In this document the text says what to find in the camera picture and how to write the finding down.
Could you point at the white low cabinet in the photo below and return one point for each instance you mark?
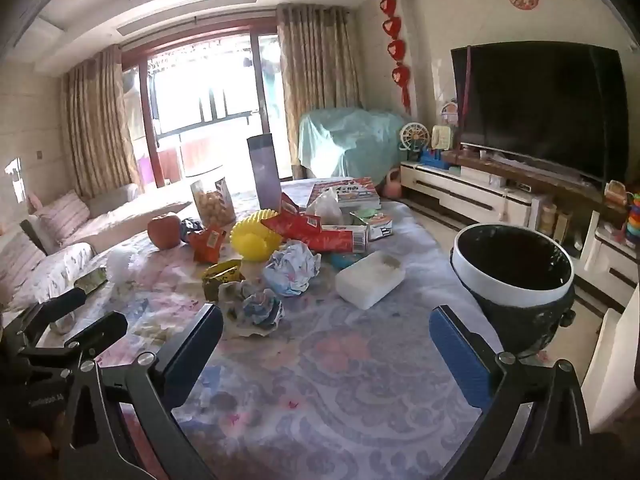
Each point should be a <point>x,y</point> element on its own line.
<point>612,370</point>

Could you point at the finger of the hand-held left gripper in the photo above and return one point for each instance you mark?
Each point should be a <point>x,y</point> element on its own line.
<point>55,305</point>
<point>100,330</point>

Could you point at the purple thermos bottle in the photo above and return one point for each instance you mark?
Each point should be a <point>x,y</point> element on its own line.
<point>265,170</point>

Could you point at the green gold packet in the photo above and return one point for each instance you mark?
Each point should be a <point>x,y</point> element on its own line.
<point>91,280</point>

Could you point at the crumpled grey paper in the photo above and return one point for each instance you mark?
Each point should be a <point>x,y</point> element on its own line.
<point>232,297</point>

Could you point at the white trash bin black liner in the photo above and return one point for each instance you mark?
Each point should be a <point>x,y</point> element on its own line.
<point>510,260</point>

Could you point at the red apple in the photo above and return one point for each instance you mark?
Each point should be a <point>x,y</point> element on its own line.
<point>164,232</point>

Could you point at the white television cabinet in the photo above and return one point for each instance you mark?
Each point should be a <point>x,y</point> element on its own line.
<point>450,187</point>

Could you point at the red and white carton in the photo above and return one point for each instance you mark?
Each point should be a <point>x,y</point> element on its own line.
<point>342,240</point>

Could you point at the yellow wrapper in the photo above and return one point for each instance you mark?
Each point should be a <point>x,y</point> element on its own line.
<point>222,275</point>

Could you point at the brown wooden television riser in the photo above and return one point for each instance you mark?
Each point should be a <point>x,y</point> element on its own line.
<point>525,172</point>

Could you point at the yellow spiky ball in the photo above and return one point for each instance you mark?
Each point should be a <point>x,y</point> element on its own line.
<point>252,237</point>

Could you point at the large crumpled printed paper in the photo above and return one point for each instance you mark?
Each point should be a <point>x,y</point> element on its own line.
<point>292,267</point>

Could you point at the white plastic bag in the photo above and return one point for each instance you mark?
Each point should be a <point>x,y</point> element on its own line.
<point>325,210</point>

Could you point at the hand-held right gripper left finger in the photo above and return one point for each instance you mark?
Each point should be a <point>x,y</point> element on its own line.
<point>192,360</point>

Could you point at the dark small object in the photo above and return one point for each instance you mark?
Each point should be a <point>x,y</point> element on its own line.
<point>191,230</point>

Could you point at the sliding glass balcony door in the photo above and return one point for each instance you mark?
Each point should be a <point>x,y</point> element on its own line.
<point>200,95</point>

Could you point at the orange snack packet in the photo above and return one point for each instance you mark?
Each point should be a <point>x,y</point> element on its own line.
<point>207,245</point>

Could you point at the pink plastic watering can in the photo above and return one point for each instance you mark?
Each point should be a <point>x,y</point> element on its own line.
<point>393,185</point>

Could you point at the green drink carton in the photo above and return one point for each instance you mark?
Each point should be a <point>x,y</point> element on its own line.
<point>375,222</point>

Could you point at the red snack packet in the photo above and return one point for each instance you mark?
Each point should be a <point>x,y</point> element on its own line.
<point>292,227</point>

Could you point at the orange cover book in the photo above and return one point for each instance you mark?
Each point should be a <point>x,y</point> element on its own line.
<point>350,191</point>

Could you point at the small crumpled blue paper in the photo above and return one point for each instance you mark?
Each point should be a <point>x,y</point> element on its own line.
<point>262,310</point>

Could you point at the toy ferris wheel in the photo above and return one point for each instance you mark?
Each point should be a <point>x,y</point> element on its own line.
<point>414,137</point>

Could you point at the teal plastic lid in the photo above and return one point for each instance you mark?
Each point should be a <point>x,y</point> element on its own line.
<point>345,260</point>

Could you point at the white tissue wad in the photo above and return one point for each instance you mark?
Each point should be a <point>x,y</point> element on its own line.
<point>119,264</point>

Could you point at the pink striped pillow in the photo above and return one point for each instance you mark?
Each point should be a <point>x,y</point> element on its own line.
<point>62,217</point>
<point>20,262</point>

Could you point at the beige patterned curtain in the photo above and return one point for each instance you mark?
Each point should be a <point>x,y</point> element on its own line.
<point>100,120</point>
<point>320,75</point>

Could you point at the teal covered armchair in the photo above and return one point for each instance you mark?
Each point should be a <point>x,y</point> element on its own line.
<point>350,140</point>

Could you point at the red heart hanging decoration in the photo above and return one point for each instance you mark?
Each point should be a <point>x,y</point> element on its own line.
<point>395,50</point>

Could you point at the sofa with floral cover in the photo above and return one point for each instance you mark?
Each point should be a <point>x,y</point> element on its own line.
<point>115,230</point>

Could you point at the bag of round snacks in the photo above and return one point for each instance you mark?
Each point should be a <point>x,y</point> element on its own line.
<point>212,205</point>

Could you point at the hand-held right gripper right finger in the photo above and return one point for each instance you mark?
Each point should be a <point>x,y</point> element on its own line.
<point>460,360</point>

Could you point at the black flat screen television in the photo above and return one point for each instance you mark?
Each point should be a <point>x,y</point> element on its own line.
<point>540,110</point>

